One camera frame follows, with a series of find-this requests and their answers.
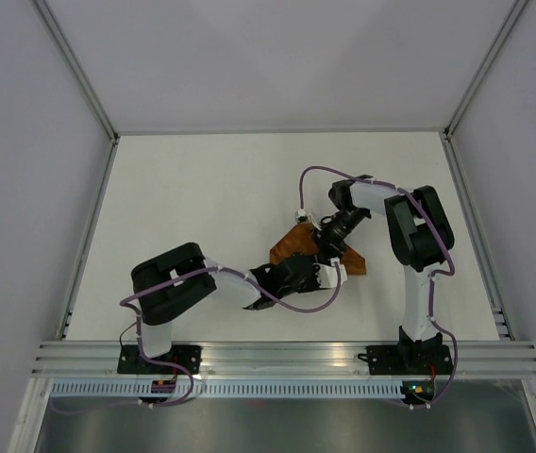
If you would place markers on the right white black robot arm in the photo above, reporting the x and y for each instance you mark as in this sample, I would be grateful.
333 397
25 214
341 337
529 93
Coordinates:
421 238

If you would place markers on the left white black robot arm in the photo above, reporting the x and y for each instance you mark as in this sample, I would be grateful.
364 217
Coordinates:
175 281

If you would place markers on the aluminium front rail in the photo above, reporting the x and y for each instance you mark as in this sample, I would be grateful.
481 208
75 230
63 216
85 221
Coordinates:
237 360

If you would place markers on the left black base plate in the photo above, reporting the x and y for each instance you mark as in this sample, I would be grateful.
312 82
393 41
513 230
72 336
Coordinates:
180 358

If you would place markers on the white slotted cable duct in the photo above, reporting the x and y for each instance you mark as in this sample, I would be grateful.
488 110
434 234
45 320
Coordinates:
364 389

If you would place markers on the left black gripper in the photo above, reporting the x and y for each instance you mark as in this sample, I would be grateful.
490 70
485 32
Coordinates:
314 285

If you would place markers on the aluminium frame post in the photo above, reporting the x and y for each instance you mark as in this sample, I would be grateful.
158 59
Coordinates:
67 53
501 37

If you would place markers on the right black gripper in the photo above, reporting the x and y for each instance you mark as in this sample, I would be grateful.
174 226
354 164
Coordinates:
326 244

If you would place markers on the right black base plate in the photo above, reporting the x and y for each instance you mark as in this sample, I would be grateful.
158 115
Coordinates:
389 360

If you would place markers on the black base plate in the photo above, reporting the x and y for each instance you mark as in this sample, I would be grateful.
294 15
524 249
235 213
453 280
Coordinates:
180 358
389 360

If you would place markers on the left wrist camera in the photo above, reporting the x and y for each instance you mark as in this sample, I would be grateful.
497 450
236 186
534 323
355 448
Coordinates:
330 275

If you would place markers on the brown cloth napkin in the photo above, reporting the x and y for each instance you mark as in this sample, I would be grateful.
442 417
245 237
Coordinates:
299 240

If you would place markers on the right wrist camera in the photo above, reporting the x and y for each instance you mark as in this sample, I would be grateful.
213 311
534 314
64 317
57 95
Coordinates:
303 216

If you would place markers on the left aluminium frame post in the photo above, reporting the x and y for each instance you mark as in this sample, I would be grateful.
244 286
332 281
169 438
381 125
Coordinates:
67 53

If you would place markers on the right aluminium frame post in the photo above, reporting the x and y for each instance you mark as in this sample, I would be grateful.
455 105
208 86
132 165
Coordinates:
501 37

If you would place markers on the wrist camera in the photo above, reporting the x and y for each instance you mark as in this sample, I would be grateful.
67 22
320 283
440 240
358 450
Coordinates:
330 275
303 216

